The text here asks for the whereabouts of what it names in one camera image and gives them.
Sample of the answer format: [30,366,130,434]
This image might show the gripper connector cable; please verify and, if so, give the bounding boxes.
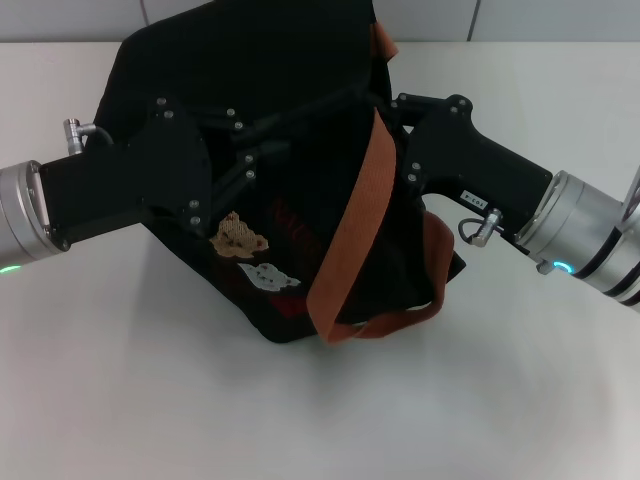
[459,208,504,247]
[62,118,119,157]

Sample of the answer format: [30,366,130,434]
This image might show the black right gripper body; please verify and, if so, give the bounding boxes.
[399,93,554,242]

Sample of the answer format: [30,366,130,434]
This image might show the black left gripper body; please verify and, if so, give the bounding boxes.
[38,97,214,251]

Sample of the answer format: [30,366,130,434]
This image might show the left gripper connector cable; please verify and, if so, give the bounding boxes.
[62,118,119,157]

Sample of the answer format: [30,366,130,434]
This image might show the black food bag brown straps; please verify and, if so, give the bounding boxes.
[94,0,469,347]

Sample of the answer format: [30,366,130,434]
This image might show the right gripper connector cable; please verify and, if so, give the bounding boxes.
[459,208,504,247]

